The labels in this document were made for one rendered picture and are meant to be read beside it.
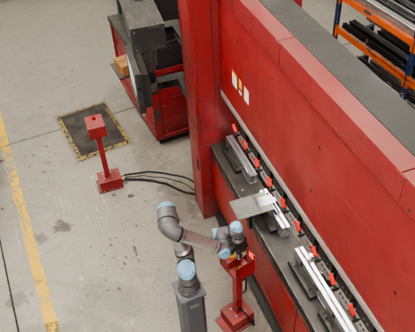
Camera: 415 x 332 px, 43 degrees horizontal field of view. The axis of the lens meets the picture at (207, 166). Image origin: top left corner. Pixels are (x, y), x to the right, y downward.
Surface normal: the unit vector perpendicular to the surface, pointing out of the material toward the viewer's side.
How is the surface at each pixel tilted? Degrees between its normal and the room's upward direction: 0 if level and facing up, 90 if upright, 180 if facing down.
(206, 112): 90
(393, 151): 0
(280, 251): 0
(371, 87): 0
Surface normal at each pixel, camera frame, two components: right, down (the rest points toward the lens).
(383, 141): -0.04, -0.73
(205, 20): 0.33, 0.63
